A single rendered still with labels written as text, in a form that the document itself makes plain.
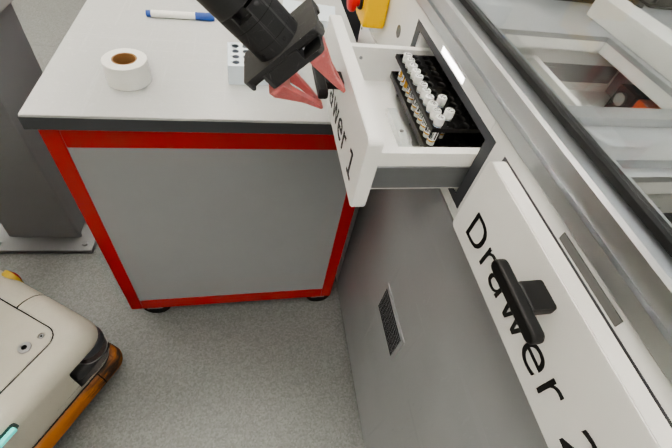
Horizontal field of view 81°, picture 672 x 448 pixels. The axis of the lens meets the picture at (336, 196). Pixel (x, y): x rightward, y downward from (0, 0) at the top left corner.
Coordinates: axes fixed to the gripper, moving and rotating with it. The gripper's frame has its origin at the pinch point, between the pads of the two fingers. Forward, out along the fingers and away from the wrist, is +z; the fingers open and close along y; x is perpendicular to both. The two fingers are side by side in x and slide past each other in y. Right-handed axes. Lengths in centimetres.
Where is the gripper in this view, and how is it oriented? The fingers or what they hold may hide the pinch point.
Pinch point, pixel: (328, 93)
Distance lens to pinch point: 49.8
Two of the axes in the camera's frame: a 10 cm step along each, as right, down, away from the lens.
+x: -1.4, -7.6, 6.4
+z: 5.9, 4.5, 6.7
